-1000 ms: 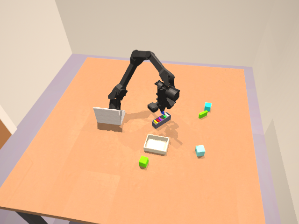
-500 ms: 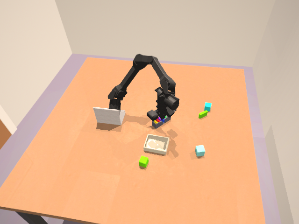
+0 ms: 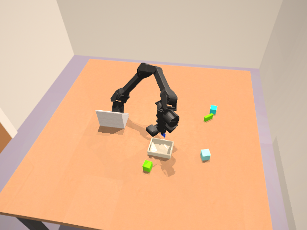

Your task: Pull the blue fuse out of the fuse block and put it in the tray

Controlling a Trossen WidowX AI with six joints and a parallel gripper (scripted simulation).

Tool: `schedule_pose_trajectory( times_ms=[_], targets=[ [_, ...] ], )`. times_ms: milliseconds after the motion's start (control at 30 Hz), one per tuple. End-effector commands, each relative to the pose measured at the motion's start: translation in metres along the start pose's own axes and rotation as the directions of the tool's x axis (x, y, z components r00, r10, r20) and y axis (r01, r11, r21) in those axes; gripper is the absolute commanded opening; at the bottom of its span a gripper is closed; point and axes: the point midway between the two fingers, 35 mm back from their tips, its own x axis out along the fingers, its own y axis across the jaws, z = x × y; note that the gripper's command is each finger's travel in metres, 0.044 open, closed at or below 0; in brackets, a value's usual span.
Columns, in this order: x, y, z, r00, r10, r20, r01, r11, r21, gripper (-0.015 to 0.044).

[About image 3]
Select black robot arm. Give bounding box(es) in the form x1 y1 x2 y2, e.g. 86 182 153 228
110 63 179 133

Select green rectangular block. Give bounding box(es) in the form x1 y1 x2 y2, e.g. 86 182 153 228
204 113 213 122

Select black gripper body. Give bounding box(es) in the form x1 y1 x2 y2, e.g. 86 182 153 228
146 114 164 137

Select cyan cube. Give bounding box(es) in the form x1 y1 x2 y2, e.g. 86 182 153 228
209 105 217 114

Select small light blue cube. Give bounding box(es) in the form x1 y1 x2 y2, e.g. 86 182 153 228
200 149 211 161

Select lime green cube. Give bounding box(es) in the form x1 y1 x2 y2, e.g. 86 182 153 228
142 160 153 172

